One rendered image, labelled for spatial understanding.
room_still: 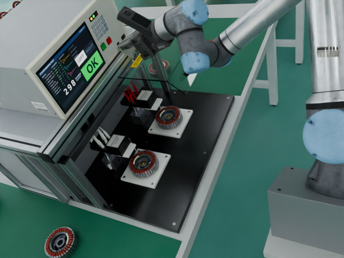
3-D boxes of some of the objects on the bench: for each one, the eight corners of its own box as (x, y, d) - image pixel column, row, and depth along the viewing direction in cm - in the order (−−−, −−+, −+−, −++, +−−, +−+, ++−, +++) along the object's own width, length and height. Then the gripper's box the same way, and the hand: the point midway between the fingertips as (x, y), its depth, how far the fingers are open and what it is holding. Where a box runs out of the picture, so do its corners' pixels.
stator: (164, 157, 127) (161, 151, 124) (151, 181, 121) (148, 176, 118) (139, 152, 132) (136, 147, 129) (126, 175, 126) (123, 170, 123)
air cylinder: (150, 112, 148) (147, 104, 144) (143, 125, 144) (139, 116, 140) (141, 111, 150) (137, 103, 146) (133, 123, 146) (129, 115, 142)
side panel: (71, 197, 130) (24, 147, 107) (67, 203, 129) (18, 154, 106) (23, 182, 143) (-28, 135, 120) (19, 188, 141) (-34, 141, 118)
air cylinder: (125, 155, 135) (120, 147, 131) (116, 170, 131) (111, 162, 127) (115, 153, 137) (110, 145, 133) (106, 167, 133) (101, 159, 129)
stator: (187, 114, 139) (185, 108, 137) (174, 133, 134) (171, 127, 131) (166, 108, 145) (164, 102, 142) (152, 126, 140) (149, 121, 137)
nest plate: (171, 156, 128) (170, 154, 127) (154, 189, 120) (153, 187, 119) (138, 150, 135) (137, 148, 134) (121, 180, 127) (120, 178, 126)
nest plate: (193, 111, 141) (192, 109, 140) (179, 138, 133) (179, 136, 132) (163, 108, 148) (162, 106, 147) (148, 133, 140) (147, 131, 139)
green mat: (272, 17, 176) (272, 17, 176) (240, 95, 143) (240, 95, 143) (127, 19, 218) (127, 19, 218) (77, 80, 185) (77, 80, 185)
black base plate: (234, 98, 143) (234, 94, 141) (178, 234, 108) (177, 231, 107) (143, 89, 164) (142, 86, 162) (72, 200, 129) (69, 197, 128)
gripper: (167, 51, 98) (124, 71, 113) (178, 33, 103) (136, 55, 118) (148, 28, 94) (107, 52, 109) (160, 11, 99) (120, 36, 114)
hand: (119, 46), depth 111 cm, fingers closed
